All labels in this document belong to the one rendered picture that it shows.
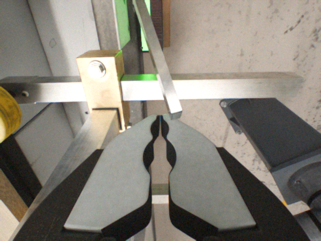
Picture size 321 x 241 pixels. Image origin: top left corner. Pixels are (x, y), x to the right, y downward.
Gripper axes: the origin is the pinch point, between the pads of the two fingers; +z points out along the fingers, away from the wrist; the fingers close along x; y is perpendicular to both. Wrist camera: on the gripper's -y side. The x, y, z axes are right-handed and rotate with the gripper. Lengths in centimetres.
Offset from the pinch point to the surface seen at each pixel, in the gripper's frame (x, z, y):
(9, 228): -28.3, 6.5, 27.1
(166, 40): 3, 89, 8
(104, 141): -6.3, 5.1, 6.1
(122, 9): -5.6, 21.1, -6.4
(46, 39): -26.5, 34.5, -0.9
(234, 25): 40, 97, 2
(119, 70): -5.6, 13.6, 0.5
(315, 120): 109, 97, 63
